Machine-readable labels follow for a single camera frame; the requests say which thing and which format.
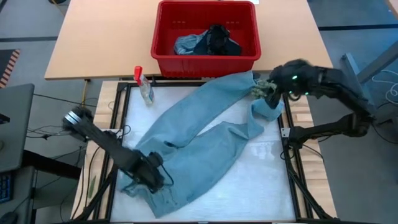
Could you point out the grey striped garment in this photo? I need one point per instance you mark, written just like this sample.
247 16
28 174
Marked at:
185 45

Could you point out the grey metal table leg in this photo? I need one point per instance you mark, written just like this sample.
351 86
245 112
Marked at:
360 77

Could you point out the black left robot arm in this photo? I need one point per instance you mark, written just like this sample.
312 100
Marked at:
102 141

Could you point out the black aluminium rig frame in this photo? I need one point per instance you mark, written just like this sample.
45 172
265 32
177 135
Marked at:
290 174

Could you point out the beige wooden table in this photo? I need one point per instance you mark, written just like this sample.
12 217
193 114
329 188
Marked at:
109 37

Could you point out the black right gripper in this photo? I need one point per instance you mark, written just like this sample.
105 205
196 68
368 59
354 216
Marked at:
292 77

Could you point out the black pants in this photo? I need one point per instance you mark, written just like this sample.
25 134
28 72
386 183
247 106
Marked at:
217 42

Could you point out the hazard striped floor mat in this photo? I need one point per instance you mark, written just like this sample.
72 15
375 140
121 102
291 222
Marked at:
9 67

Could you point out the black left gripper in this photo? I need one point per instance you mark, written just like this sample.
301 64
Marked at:
149 174

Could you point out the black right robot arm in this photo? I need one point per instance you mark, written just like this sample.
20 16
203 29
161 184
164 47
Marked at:
342 124

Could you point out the green artificial potted plant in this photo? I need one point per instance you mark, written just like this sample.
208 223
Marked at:
261 90

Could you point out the red plastic laundry bin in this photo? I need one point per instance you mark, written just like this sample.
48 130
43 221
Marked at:
174 18

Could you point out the green slim strip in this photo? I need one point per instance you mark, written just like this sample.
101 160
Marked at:
91 186

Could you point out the clear spray bottle red trigger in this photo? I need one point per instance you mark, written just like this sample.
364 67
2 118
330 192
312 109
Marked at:
146 90

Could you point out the light blue jeans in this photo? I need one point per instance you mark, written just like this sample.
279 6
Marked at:
192 149

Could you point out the dark computer keyboard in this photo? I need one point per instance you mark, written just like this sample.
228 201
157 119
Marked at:
4 186

